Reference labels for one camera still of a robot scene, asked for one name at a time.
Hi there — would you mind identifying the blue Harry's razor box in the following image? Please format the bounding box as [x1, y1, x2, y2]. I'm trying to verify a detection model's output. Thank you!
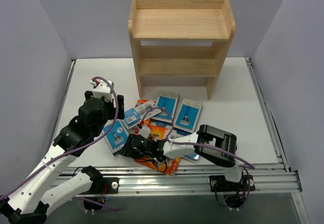
[104, 119, 129, 156]
[174, 98, 203, 133]
[152, 90, 179, 123]

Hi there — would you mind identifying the clear blister razor pack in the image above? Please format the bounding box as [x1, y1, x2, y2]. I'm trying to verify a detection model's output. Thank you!
[123, 100, 161, 129]
[163, 131, 199, 163]

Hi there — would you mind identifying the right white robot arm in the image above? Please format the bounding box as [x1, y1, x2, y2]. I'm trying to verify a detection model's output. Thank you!
[118, 124, 255, 190]

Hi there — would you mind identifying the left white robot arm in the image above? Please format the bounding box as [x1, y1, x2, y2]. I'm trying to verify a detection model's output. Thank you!
[1, 91, 125, 223]

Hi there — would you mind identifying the wooden shelf unit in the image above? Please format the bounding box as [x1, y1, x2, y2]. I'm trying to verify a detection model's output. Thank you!
[128, 0, 236, 99]

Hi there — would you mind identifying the orange Gillette Fusion box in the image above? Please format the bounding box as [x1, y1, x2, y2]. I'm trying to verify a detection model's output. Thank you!
[134, 157, 181, 176]
[135, 125, 168, 142]

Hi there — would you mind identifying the orange Gillette Styler box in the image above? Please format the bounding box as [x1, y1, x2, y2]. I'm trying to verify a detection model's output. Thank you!
[135, 99, 148, 107]

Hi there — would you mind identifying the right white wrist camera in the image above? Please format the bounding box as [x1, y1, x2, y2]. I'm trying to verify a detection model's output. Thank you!
[138, 124, 151, 139]

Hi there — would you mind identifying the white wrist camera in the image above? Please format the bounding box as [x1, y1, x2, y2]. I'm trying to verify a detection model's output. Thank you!
[90, 79, 113, 102]
[138, 124, 151, 139]

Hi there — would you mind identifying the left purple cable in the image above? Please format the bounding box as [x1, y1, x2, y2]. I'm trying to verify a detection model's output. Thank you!
[0, 76, 118, 202]

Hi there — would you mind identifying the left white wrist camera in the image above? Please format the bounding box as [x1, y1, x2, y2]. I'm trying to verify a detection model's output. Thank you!
[90, 79, 113, 102]

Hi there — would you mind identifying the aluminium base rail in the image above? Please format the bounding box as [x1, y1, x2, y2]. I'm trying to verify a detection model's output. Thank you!
[52, 58, 302, 196]

